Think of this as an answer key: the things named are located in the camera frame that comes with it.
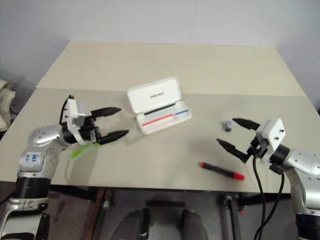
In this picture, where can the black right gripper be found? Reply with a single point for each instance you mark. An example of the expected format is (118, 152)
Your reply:
(258, 147)

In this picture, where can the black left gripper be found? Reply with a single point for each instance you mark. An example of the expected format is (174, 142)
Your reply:
(88, 131)

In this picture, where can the small grey purple eraser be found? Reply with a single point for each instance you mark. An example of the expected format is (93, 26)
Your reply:
(228, 126)

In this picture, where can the black marker with red ends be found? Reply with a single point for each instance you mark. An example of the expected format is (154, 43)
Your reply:
(220, 170)

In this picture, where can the green eraser block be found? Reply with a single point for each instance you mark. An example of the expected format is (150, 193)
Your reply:
(80, 152)

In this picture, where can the white hinged pencil case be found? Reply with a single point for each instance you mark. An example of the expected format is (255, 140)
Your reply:
(155, 96)

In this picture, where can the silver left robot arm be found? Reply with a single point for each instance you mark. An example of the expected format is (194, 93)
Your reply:
(41, 136)

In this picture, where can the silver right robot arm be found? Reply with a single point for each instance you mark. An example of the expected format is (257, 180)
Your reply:
(302, 160)

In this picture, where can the dark metal table leg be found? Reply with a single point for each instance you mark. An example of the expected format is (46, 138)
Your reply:
(231, 215)

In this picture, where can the rusty metal table leg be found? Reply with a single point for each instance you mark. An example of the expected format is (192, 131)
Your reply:
(95, 217)

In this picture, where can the dark rounded shape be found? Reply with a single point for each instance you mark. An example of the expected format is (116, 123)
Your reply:
(195, 225)
(133, 225)

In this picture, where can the beige crumpled cloth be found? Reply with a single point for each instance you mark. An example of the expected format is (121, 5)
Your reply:
(6, 105)

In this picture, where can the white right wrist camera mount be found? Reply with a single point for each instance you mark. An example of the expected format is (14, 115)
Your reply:
(273, 132)

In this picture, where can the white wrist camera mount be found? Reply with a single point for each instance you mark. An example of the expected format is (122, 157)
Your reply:
(72, 110)
(273, 132)

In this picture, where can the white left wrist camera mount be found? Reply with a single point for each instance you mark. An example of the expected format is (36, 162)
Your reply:
(72, 110)

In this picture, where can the black table frame rail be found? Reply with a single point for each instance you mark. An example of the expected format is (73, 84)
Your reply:
(70, 192)

